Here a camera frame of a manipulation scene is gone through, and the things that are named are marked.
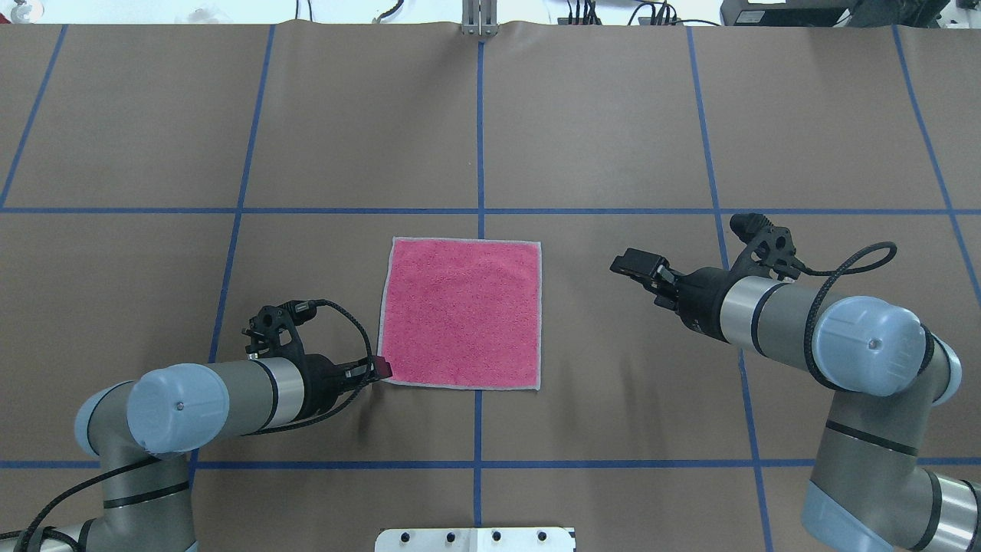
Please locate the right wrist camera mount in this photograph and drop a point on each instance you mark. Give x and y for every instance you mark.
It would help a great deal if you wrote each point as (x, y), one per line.
(769, 249)

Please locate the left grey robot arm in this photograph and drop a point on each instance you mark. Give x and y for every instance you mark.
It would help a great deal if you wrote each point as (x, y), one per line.
(142, 432)

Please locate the pink and grey towel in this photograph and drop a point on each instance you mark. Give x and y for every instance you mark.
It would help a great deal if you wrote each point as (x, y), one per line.
(463, 314)

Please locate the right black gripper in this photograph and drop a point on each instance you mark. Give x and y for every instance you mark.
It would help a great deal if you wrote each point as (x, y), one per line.
(702, 294)

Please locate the aluminium frame post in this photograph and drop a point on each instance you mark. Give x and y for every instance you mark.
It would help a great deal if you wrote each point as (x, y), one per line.
(479, 18)

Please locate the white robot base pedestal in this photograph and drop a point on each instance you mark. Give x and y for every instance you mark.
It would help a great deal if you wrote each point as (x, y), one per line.
(477, 539)

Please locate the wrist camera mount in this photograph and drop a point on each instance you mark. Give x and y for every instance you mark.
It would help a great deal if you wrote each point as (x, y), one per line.
(273, 332)
(769, 249)

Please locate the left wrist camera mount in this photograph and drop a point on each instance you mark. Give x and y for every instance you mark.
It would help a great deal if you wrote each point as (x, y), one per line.
(273, 332)

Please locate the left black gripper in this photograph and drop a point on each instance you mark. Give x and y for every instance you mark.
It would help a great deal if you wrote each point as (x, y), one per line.
(316, 377)

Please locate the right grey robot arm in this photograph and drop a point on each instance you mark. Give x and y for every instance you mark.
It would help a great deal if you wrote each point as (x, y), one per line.
(887, 371)

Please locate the black device top right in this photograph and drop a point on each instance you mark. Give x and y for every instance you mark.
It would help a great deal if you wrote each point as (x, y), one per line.
(816, 14)

